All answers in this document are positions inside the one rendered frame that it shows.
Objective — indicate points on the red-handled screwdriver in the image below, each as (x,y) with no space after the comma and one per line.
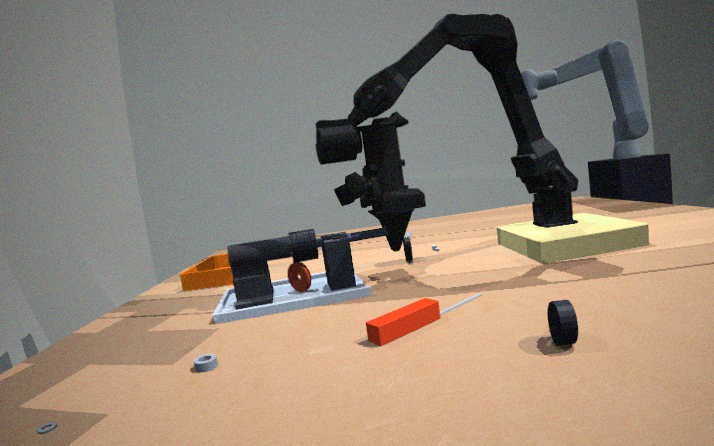
(405,320)

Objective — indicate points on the red-brown spacer ring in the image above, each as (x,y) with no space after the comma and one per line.
(300,269)

